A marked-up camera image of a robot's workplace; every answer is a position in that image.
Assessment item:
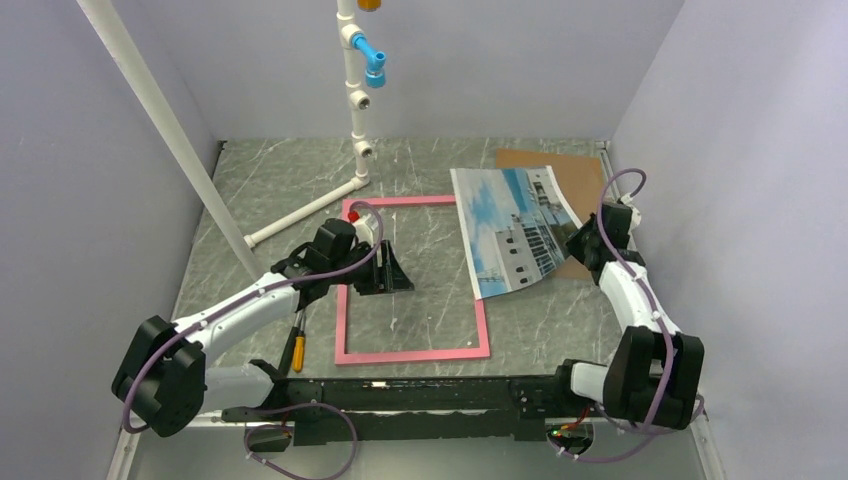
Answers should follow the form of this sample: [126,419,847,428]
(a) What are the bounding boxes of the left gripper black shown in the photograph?
[329,240,414,296]

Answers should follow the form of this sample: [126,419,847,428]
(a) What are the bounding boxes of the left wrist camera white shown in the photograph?
[347,211,382,249]

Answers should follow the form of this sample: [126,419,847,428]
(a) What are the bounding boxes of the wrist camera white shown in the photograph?
[347,211,382,249]
[619,196,642,235]

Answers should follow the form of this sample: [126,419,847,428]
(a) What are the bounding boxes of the pink photo frame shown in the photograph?
[335,195,491,366]

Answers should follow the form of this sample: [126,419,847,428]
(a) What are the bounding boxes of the orange pipe nozzle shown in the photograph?
[357,0,382,12]

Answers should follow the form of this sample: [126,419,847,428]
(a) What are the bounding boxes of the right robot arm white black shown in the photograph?
[550,202,705,430]

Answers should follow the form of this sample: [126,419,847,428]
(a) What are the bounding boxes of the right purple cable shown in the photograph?
[546,167,707,464]

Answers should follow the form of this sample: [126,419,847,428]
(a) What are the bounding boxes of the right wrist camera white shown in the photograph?
[619,196,642,235]

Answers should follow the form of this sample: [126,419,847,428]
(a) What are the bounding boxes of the white pvc pipe structure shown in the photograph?
[78,1,378,280]

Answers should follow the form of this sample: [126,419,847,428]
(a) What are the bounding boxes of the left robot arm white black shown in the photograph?
[111,215,415,437]

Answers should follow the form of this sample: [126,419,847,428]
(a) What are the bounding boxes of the blue pipe nozzle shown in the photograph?
[350,33,387,88]

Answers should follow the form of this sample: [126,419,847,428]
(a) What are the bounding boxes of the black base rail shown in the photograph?
[222,374,593,446]

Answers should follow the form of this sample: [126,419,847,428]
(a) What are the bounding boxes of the building photo print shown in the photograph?
[450,166,582,300]

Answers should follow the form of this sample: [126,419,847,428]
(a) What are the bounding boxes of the brown frame backing board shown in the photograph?
[491,148,603,290]

